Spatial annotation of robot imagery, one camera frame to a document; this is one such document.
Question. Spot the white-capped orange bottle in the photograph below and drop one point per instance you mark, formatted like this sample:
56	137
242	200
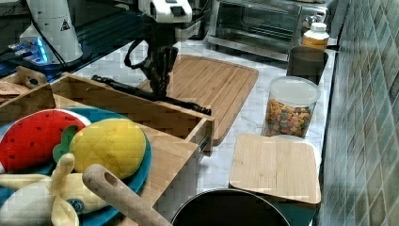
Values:
317	37

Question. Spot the yellow banana plush toy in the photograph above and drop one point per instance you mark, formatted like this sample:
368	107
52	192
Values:
57	199

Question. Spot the silver toaster oven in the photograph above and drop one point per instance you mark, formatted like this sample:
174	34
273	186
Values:
268	28

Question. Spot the wooden utensil with hole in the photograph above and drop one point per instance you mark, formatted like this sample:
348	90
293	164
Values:
31	78

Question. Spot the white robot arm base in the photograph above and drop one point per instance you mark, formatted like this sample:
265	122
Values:
51	33

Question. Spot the small light wooden board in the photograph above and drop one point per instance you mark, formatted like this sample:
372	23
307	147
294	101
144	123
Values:
281	167

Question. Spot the large bamboo cutting board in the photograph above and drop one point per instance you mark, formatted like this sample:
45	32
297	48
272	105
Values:
218	85

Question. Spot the red strawberry plush toy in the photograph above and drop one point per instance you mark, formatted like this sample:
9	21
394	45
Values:
30	140

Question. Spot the clear jar of colourful cereal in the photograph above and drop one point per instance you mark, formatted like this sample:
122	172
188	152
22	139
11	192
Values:
290	105

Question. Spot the bamboo wooden drawer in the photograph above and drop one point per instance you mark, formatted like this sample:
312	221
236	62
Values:
170	119

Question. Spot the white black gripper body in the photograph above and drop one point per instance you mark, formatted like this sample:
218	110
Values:
170	21

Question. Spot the black pan with wooden handle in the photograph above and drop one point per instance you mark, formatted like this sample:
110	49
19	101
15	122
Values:
217	207

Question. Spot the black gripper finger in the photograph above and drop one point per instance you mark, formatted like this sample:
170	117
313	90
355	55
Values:
162	61

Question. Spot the yellow lemon plush toy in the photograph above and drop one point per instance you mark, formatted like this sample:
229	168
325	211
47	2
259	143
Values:
117	144

